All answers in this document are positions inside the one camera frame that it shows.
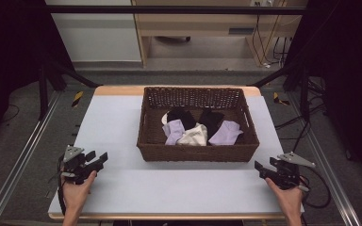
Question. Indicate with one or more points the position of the light purple sock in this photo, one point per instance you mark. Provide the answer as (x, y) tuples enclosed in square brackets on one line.
[(226, 133), (173, 132)]

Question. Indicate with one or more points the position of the black metal stand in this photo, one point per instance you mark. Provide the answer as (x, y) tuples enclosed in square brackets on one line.
[(44, 91), (304, 91)]

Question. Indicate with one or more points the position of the person's right hand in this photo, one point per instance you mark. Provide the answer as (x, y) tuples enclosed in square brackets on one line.
[(287, 201)]

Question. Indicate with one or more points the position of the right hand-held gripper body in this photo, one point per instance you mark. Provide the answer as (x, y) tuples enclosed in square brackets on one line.
[(287, 172)]

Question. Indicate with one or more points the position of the white cabinet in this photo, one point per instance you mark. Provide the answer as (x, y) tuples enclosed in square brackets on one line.
[(97, 37)]

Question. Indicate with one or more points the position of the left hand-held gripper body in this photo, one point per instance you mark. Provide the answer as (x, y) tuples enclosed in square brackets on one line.
[(75, 166)]

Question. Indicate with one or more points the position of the aluminium floor rail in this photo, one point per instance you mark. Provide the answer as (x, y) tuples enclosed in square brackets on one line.
[(19, 163), (326, 163)]

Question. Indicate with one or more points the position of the black sock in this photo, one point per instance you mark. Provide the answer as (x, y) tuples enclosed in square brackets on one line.
[(182, 116), (211, 121)]

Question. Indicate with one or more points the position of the yellow black tape marker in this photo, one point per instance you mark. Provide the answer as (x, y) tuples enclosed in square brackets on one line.
[(77, 98)]

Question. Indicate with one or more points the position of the wooden desk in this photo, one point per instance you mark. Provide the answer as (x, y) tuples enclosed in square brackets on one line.
[(201, 28)]

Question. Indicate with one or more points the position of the black frame crossbar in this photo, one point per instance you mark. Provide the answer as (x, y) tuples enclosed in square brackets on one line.
[(169, 9)]

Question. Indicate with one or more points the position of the brown wicker basket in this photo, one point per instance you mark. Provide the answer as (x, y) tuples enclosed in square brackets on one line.
[(151, 141)]

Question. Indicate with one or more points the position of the black curtain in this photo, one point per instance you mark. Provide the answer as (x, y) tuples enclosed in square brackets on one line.
[(352, 78), (9, 56)]

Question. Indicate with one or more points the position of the person's left hand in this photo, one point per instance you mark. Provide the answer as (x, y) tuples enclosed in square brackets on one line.
[(75, 196)]

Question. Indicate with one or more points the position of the white sock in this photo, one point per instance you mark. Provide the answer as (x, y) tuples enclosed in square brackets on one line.
[(194, 136), (164, 118)]

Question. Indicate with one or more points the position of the pale grey table mat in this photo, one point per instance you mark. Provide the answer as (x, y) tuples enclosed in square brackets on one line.
[(169, 185)]

